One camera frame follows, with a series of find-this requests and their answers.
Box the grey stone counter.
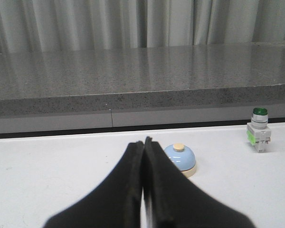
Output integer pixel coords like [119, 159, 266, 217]
[0, 41, 285, 134]

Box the grey curtain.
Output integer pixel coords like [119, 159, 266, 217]
[0, 0, 285, 54]

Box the green pushbutton switch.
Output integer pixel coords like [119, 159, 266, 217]
[247, 107, 271, 152]

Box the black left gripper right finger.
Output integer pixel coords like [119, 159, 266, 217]
[142, 137, 254, 228]

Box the blue and cream desk bell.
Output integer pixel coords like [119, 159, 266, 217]
[164, 143, 197, 178]

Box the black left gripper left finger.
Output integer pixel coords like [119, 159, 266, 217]
[44, 141, 144, 228]

